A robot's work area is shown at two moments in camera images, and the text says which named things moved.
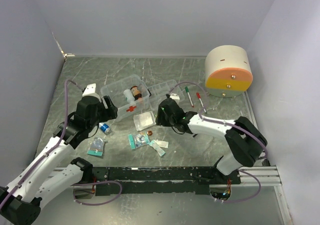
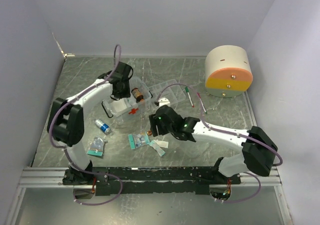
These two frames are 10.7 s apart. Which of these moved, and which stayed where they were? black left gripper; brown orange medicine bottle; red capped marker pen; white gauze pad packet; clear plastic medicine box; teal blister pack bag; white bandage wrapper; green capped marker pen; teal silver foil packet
Moved: white gauze pad packet; brown orange medicine bottle; black left gripper
Stayed: green capped marker pen; red capped marker pen; white bandage wrapper; teal blister pack bag; clear plastic medicine box; teal silver foil packet
